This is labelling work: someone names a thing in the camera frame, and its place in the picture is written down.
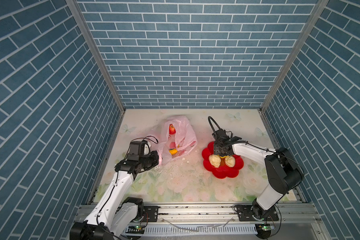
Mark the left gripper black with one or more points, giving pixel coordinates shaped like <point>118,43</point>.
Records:
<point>154,154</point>

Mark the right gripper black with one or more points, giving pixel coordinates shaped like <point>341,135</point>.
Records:
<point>215,148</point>

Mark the beige fake fruit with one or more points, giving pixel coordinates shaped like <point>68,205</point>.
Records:
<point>215,160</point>

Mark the pale yellow fake pear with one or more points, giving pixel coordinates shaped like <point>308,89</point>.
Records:
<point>230,161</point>

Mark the yellow fake banana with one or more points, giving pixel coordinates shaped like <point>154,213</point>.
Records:
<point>173,151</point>

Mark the pink plastic bag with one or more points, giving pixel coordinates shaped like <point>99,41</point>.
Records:
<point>184,140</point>

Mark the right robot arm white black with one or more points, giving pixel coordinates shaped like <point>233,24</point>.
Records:
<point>283,172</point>

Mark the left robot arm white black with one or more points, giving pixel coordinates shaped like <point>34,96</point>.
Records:
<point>113,213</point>

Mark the green red fake fruit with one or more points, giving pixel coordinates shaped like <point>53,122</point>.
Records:
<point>172,130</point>

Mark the red flower-shaped plate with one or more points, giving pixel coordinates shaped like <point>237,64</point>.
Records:
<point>223,171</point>

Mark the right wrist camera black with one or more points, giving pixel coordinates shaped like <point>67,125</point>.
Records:
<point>220,134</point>

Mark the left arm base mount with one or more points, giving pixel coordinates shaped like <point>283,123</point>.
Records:
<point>148,215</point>

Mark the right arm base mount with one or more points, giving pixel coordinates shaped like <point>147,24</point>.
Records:
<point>248,213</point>

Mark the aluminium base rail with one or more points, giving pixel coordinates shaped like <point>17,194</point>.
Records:
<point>218,221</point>

